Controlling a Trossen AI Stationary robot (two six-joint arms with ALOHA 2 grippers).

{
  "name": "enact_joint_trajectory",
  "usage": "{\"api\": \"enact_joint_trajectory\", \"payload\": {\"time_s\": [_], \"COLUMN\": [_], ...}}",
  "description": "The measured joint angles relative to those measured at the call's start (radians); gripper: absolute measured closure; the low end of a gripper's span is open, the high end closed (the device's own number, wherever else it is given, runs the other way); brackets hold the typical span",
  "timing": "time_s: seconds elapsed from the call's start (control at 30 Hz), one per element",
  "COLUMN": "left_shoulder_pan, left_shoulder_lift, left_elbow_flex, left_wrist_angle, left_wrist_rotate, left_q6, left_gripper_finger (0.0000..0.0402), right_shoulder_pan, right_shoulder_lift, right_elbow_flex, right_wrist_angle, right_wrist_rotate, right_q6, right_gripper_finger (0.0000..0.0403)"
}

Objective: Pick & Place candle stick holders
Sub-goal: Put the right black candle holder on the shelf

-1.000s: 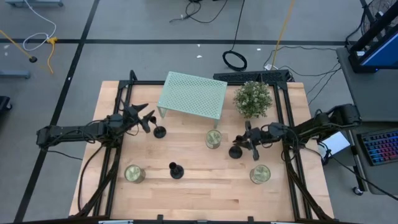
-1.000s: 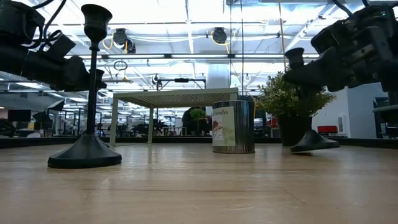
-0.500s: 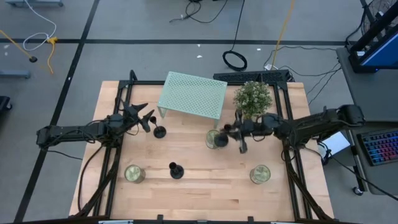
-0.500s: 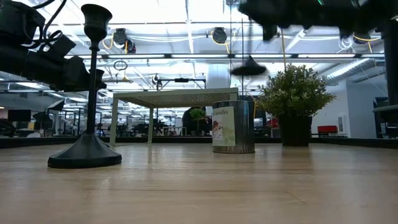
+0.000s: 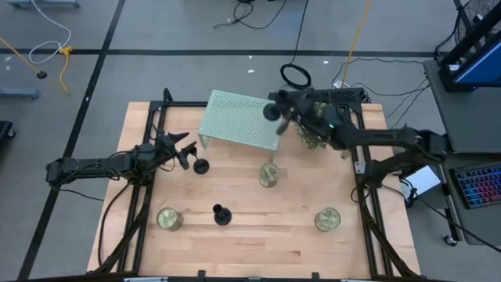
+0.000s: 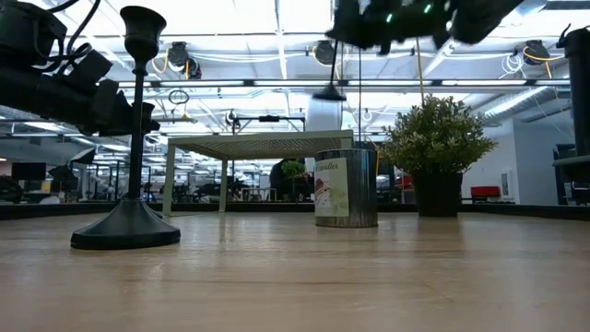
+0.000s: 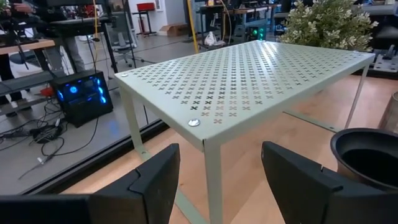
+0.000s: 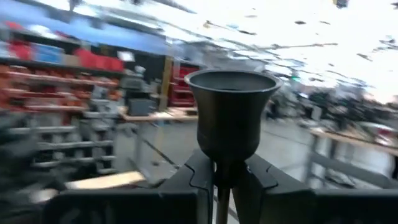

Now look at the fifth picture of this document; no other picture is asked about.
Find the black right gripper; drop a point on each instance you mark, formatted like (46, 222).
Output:
(313, 111)

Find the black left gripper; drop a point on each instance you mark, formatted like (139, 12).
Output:
(156, 150)

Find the black candle stick holder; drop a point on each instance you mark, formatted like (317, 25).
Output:
(271, 112)
(201, 167)

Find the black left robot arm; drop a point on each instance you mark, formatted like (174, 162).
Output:
(90, 164)

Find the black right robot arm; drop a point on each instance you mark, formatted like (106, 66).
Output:
(375, 137)

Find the glass jar candle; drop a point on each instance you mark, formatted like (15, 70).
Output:
(169, 218)
(269, 175)
(327, 219)

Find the green mesh metal shelf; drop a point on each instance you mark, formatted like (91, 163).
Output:
(238, 117)

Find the white power adapter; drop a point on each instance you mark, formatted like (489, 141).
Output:
(337, 84)

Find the black perforated control box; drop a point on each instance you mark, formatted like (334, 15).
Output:
(344, 95)

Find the black lid on table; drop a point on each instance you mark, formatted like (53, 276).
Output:
(222, 215)

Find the white box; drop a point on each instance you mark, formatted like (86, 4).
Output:
(422, 179)

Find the yellow rod with black tip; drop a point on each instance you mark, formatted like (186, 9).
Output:
(41, 74)

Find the grey stand foot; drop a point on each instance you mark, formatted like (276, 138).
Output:
(17, 93)
(47, 4)

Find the black object at edge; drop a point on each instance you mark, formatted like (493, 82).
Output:
(6, 131)

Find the grey desk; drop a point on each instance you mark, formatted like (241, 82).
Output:
(469, 117)

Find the computer monitor blue screen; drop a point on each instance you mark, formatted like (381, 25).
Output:
(481, 64)

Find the black floor fan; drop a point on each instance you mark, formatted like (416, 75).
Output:
(471, 15)

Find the backlit rainbow keyboard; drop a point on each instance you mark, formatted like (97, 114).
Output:
(479, 186)

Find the black caster wheel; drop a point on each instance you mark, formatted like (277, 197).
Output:
(451, 240)

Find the black aluminium frame rail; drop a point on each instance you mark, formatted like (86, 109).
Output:
(139, 219)
(372, 219)

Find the black table bracket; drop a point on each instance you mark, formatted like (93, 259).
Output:
(201, 275)
(315, 276)

